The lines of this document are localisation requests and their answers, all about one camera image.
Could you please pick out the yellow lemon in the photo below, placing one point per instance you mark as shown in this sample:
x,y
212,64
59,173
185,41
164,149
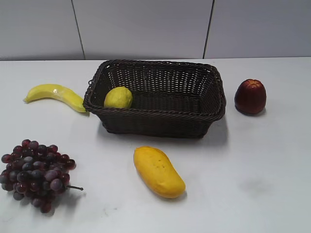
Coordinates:
x,y
119,97

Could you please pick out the black woven basket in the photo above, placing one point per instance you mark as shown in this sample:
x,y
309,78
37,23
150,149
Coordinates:
x,y
170,99

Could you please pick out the yellow mango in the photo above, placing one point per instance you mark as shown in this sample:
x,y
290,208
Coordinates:
x,y
158,173

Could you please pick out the yellow banana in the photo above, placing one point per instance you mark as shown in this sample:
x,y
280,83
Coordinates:
x,y
56,92

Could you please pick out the dark red apple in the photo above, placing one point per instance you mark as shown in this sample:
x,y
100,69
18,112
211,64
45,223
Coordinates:
x,y
250,97

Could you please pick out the purple grape bunch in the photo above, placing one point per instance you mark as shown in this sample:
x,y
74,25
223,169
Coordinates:
x,y
38,173

